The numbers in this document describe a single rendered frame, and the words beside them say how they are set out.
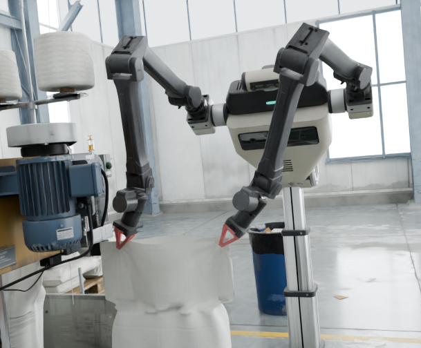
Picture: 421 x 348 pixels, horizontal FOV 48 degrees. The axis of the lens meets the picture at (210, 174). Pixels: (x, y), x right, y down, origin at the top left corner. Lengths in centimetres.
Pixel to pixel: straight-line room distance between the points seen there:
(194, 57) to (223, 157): 216
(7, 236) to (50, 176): 24
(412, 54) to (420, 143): 153
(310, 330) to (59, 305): 108
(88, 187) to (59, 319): 109
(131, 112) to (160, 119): 892
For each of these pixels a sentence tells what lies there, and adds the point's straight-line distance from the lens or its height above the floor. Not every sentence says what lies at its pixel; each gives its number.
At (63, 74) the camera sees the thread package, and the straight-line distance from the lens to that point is 142.
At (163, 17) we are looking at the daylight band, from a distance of 1064.
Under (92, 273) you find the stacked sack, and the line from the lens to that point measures 492.
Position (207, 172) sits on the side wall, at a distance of 1000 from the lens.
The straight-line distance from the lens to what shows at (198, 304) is 156.
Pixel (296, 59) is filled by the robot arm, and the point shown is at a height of 152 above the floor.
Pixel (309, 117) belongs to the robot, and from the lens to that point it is 175.
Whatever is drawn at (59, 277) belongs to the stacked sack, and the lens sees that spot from 439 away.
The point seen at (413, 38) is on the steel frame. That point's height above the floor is 287.
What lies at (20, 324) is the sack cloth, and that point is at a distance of 190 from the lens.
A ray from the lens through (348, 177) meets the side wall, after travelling 944.
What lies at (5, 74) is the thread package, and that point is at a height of 160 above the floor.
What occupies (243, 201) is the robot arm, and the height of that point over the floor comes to 115.
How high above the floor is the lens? 131
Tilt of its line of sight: 3 degrees down
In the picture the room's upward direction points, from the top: 5 degrees counter-clockwise
